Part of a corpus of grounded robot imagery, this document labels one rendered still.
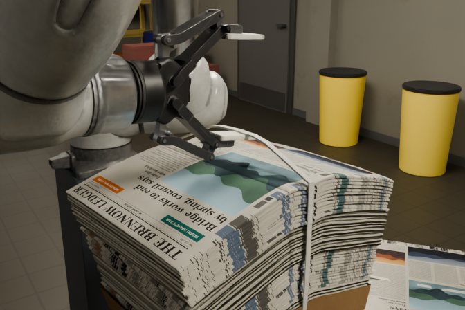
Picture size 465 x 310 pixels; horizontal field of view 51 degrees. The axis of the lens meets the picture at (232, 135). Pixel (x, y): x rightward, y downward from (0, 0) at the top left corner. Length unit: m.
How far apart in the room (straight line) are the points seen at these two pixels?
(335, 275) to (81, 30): 0.54
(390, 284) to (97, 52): 0.88
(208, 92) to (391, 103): 3.82
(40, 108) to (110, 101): 0.10
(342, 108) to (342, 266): 3.91
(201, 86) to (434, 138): 3.11
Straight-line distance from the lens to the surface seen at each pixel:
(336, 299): 0.79
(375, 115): 5.05
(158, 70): 0.58
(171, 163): 0.74
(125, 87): 0.54
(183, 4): 1.04
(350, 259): 0.79
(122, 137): 1.24
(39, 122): 0.48
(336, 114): 4.66
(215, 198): 0.63
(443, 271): 1.22
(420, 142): 4.11
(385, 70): 4.91
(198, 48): 0.63
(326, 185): 0.68
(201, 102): 1.17
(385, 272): 1.18
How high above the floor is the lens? 1.43
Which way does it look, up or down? 17 degrees down
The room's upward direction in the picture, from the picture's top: straight up
